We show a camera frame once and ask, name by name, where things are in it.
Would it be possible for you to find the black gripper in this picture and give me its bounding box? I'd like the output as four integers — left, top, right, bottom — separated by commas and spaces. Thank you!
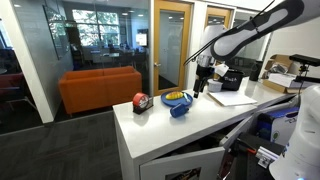
192, 64, 215, 100

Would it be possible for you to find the blue plastic cup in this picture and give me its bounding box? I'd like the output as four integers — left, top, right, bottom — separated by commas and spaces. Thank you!
169, 102, 190, 119

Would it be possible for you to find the yellow toy corn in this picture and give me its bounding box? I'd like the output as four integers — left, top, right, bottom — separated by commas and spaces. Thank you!
165, 91, 185, 101

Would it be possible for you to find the blue round plate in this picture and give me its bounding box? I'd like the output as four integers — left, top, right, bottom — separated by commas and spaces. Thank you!
160, 90, 195, 109

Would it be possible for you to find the black trash bin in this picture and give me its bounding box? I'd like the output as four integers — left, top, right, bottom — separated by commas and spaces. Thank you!
219, 68, 245, 92

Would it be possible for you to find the white lined notepad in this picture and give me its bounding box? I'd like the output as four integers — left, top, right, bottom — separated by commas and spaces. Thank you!
206, 90, 259, 108

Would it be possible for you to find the wooden framed glass door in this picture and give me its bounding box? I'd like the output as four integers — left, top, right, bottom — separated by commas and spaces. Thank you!
203, 4, 233, 81
152, 0, 193, 97

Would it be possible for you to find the black cylinder container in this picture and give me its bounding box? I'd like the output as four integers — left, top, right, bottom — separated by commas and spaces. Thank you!
248, 59, 265, 82

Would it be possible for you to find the white cabinet door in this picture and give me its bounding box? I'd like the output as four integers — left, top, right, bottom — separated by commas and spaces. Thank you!
219, 96, 301, 148
139, 146, 227, 180

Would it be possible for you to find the red black hand tool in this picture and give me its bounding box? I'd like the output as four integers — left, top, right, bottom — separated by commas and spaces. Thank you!
216, 137, 258, 180

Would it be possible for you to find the open cardboard tray box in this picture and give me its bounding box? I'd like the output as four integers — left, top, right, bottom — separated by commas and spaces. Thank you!
262, 53, 312, 95

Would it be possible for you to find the white paper stack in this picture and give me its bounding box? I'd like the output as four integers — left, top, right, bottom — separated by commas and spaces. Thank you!
267, 72, 298, 89

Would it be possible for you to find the blue white carton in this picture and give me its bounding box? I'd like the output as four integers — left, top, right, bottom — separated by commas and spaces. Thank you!
256, 106, 300, 147

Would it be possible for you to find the orange sofa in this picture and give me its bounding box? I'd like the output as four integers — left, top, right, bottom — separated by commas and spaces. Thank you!
57, 65, 144, 116

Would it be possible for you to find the dark red chair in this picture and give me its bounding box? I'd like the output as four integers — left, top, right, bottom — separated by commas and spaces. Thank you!
0, 71, 38, 112

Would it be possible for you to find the white fork teal handle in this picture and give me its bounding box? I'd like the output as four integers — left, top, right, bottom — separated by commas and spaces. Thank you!
182, 92, 192, 104

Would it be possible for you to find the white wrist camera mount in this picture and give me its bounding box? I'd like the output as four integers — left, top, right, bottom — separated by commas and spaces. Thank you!
214, 63, 230, 77

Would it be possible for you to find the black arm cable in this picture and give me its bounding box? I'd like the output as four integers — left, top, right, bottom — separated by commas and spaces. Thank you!
183, 0, 288, 66

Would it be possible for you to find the silver metal bracket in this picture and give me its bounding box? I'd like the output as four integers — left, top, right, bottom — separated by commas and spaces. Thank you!
255, 145, 281, 170

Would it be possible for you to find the black camera on stand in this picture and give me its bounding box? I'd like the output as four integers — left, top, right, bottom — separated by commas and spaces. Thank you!
288, 53, 320, 85

